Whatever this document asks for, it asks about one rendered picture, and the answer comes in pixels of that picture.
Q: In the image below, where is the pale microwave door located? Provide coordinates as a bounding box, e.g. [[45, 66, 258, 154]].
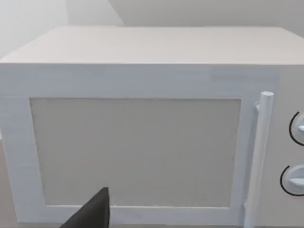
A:
[[0, 63, 278, 226]]

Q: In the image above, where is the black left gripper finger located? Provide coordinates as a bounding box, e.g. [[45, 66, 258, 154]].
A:
[[59, 187, 112, 228]]

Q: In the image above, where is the pale microwave oven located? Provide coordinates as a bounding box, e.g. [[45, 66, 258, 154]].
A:
[[0, 26, 304, 228]]

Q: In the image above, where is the white microwave knob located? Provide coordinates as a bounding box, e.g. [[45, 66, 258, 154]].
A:
[[289, 111, 304, 146], [279, 165, 304, 197]]

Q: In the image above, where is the white microwave door handle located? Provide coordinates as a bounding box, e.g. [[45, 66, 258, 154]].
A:
[[242, 91, 274, 228]]

